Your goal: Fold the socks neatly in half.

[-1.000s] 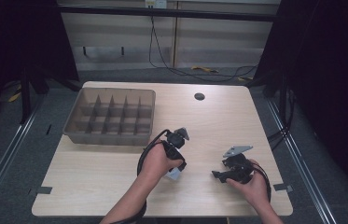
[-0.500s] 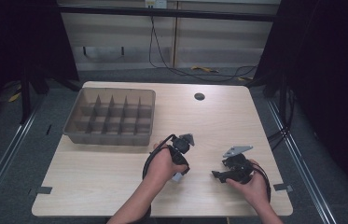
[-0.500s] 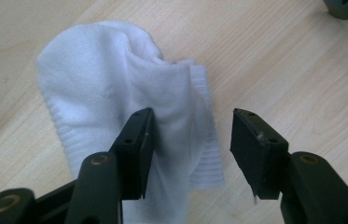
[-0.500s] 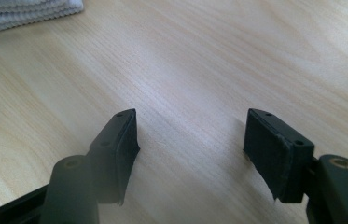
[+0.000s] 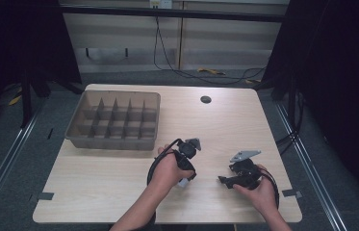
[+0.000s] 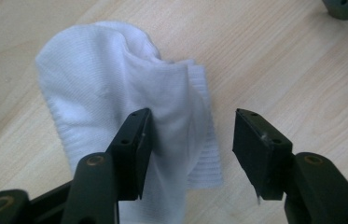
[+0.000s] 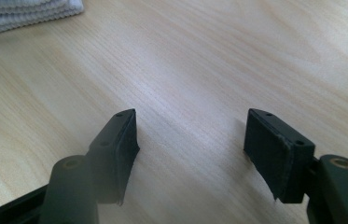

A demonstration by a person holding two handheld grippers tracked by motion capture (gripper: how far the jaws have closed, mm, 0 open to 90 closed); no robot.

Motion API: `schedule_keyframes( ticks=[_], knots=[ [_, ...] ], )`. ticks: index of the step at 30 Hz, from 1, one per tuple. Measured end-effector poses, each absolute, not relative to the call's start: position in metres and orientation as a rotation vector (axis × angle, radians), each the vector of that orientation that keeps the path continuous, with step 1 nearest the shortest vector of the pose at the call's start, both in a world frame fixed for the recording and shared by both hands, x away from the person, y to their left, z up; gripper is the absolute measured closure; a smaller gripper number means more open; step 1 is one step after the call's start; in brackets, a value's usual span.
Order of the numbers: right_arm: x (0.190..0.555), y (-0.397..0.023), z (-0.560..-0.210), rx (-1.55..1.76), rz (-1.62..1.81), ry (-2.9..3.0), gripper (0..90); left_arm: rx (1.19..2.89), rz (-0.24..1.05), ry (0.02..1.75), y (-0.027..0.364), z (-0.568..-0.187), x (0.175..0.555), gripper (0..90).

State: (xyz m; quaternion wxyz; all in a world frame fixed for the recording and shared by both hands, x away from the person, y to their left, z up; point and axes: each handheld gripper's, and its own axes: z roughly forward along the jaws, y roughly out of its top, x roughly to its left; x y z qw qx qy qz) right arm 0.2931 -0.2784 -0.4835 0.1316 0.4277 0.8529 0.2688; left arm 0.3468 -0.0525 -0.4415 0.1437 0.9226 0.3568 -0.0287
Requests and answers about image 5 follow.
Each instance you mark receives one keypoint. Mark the yellow tag by stand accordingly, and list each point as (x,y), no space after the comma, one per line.
(15,100)

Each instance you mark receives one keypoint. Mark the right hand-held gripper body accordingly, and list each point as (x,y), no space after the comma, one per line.
(247,173)

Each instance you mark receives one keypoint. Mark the small yellow floor scrap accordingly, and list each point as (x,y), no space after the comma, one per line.
(252,81)

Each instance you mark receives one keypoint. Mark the person's left hand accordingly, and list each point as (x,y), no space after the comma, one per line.
(167,174)

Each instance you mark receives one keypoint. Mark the small black floor tape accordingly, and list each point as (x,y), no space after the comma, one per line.
(50,133)

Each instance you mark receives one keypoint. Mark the yellow strip on floor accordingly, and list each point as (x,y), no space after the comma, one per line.
(210,71)

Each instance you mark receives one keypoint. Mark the grey tape mark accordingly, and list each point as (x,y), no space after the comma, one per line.
(292,193)
(46,196)

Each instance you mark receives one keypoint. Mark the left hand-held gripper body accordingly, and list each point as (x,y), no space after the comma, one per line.
(186,154)

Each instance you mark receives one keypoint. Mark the metal floor rail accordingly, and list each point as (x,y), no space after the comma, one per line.
(4,163)
(312,173)

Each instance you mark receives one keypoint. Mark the black curtain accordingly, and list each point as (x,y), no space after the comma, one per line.
(16,38)
(340,80)

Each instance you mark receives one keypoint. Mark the dark round table grommet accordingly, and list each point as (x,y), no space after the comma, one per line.
(206,99)

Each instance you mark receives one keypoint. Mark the white wall power outlet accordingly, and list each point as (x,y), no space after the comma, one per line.
(161,4)

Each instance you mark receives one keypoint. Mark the person's right hand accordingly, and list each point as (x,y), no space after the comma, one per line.
(265,195)

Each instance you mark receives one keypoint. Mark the black metal stand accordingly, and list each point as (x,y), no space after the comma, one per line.
(26,102)

